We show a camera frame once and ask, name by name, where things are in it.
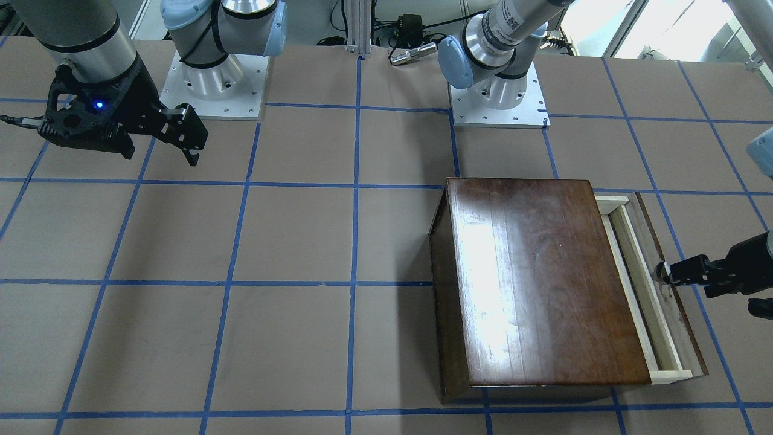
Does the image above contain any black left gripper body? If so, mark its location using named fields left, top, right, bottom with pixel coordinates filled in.
left=704, top=231, right=772, bottom=299

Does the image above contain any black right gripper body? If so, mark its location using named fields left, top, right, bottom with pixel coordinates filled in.
left=37, top=57, right=162, bottom=160

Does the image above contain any wooden drawer with white handle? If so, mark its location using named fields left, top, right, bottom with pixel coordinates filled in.
left=595, top=192, right=709, bottom=385

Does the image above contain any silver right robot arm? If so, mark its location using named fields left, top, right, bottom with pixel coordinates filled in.
left=2, top=1, right=287, bottom=166

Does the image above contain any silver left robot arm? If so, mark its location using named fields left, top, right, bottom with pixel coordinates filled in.
left=437, top=1, right=772, bottom=320

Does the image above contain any dark wooden drawer cabinet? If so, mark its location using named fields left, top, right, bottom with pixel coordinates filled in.
left=429, top=177, right=652, bottom=404

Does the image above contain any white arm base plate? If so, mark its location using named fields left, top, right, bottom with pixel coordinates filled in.
left=448, top=63, right=551, bottom=129

